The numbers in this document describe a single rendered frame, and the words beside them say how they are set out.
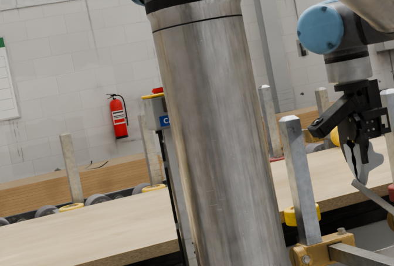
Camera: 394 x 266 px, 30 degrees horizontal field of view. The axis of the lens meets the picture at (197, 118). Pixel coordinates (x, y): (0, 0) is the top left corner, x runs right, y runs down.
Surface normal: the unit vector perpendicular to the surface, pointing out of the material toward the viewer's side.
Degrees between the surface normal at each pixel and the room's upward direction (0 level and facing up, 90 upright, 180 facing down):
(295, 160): 90
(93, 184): 90
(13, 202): 90
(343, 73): 90
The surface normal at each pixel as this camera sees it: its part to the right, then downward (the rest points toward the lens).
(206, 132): -0.21, 0.10
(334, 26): -0.50, 0.15
